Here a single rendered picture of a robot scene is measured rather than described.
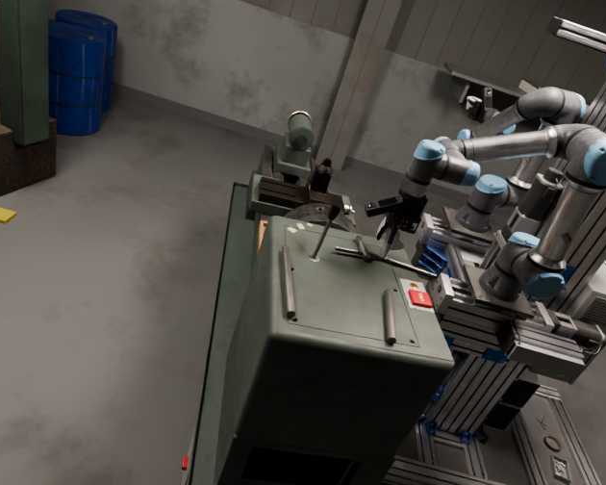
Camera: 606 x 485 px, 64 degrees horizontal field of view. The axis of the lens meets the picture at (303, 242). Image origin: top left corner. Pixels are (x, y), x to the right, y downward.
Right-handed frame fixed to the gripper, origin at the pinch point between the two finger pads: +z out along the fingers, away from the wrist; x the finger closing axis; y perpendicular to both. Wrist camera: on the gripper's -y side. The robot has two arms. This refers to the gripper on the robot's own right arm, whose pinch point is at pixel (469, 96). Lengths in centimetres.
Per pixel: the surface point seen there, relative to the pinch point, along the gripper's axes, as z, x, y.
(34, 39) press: 126, -219, 23
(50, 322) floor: -5, -208, 131
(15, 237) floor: 68, -236, 127
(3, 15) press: 124, -233, 11
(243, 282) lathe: -30, -114, 89
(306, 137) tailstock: 30, -73, 38
